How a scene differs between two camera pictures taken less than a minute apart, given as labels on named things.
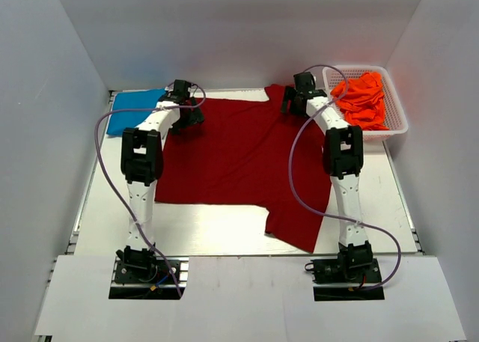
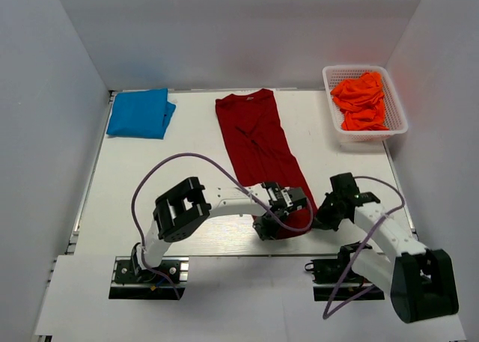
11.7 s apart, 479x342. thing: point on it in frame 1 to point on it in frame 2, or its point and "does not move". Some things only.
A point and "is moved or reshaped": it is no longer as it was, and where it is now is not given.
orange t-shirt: x=361 y=98 does not move
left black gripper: x=196 y=117 to x=263 y=231
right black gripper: x=290 y=94 to x=322 y=221
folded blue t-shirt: x=129 y=109 does not move
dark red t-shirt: x=251 y=152 is moved or reshaped
